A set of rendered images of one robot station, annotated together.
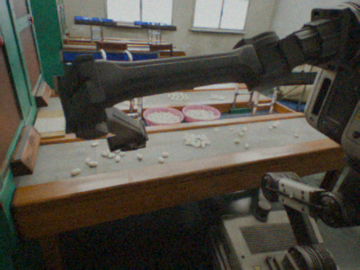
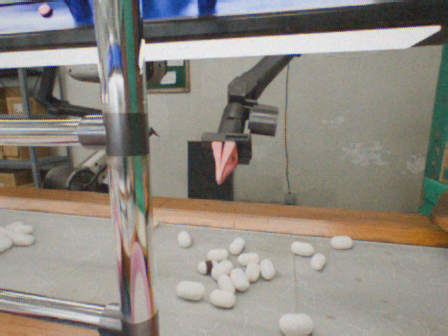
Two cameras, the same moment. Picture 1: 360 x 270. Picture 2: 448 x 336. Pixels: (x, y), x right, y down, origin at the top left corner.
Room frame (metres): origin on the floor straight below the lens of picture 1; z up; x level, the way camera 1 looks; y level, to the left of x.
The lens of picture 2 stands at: (1.25, 0.50, 0.97)
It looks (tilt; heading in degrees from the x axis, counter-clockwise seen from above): 11 degrees down; 216
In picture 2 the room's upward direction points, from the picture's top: straight up
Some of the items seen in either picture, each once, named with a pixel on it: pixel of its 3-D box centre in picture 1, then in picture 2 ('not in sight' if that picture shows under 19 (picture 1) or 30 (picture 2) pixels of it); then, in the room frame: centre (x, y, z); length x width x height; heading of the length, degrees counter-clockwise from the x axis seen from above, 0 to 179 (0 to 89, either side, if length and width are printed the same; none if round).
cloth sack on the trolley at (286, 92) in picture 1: (297, 87); not in sight; (3.80, -1.85, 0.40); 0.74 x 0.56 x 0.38; 113
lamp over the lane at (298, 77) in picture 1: (291, 78); not in sight; (1.44, -0.64, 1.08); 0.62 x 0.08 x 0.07; 114
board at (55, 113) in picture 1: (51, 123); not in sight; (1.14, 0.71, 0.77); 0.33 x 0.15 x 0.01; 24
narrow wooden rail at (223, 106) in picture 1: (177, 111); not in sight; (1.63, 0.02, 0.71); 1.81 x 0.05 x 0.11; 114
